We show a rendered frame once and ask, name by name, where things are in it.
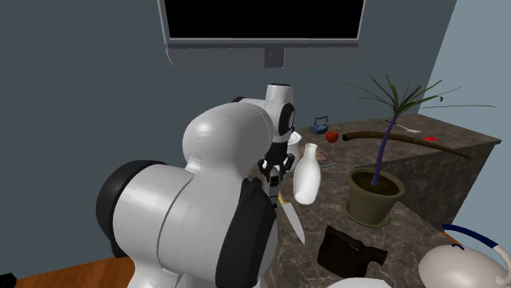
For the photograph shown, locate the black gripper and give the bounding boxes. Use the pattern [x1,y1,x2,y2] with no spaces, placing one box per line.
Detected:
[257,140,296,179]

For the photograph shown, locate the white cup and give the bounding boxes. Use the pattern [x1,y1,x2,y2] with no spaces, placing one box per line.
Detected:
[286,130,303,161]

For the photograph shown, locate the white bottle vase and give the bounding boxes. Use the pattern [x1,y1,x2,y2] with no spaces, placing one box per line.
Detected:
[292,142,322,206]

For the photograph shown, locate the brown book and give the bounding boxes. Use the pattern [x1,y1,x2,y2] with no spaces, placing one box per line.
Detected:
[298,146,337,169]

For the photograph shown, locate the blue flat iron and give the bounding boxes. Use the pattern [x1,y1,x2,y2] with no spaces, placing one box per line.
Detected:
[309,115,330,136]

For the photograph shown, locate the potted plant in green pot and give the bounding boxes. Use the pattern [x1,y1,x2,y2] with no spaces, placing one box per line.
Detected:
[344,73,496,229]

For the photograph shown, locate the long brown stick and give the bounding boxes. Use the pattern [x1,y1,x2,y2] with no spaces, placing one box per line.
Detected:
[341,130,471,159]

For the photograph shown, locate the grey monitor with black screen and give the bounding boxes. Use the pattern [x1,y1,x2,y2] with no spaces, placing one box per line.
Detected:
[156,0,367,70]

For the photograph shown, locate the white plate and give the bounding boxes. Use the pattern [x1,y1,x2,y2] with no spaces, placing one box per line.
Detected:
[326,277,395,288]

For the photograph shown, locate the kitchen knife with black handle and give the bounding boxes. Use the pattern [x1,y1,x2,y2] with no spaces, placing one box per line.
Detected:
[269,167,306,245]

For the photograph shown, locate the white teapot with blue handle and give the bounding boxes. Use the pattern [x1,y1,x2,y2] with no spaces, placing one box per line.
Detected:
[418,223,511,288]

